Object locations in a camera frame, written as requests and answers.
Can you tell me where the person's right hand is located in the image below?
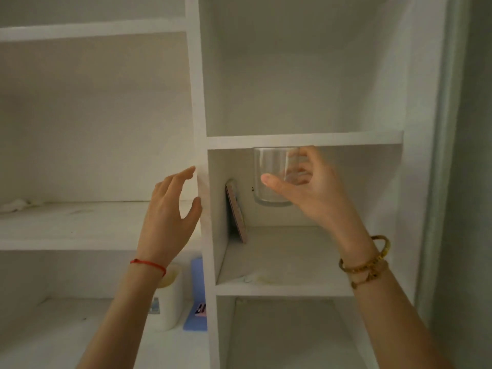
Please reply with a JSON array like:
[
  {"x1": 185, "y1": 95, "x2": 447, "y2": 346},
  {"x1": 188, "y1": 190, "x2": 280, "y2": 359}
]
[{"x1": 261, "y1": 146, "x2": 373, "y2": 255}]

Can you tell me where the person's left hand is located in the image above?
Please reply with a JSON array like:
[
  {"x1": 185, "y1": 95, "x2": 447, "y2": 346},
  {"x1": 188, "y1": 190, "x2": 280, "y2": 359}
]
[{"x1": 136, "y1": 166, "x2": 203, "y2": 269}]

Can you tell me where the clear drinking glass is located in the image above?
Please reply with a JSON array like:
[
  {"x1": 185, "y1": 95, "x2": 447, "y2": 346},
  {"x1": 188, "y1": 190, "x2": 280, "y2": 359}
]
[{"x1": 252, "y1": 147, "x2": 301, "y2": 207}]

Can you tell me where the person's left forearm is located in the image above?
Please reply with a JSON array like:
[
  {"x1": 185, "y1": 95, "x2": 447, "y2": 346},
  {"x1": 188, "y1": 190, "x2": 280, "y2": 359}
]
[{"x1": 77, "y1": 261, "x2": 167, "y2": 369}]

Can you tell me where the person's right forearm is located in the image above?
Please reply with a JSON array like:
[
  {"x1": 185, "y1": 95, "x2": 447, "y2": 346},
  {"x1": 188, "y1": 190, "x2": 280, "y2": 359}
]
[{"x1": 340, "y1": 236, "x2": 454, "y2": 369}]

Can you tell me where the blue box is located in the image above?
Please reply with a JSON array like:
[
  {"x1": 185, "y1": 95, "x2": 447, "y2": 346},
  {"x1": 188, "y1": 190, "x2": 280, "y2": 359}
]
[{"x1": 182, "y1": 258, "x2": 208, "y2": 332}]

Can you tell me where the white plastic container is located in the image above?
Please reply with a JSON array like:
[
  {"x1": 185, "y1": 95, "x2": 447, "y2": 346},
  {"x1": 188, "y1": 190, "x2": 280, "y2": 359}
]
[{"x1": 148, "y1": 263, "x2": 184, "y2": 332}]

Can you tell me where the white shelf unit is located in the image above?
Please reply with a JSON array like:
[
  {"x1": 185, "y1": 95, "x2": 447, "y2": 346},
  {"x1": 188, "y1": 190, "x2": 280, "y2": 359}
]
[{"x1": 0, "y1": 0, "x2": 450, "y2": 369}]

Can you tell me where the red string bracelet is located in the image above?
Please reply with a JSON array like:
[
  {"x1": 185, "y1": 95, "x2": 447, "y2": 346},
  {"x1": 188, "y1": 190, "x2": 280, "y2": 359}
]
[{"x1": 130, "y1": 259, "x2": 167, "y2": 276}]

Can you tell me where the gold bangle bracelet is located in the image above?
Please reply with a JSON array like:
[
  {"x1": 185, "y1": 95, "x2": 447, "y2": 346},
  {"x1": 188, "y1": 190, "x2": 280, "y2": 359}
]
[
  {"x1": 339, "y1": 235, "x2": 391, "y2": 274},
  {"x1": 350, "y1": 260, "x2": 389, "y2": 290}
]

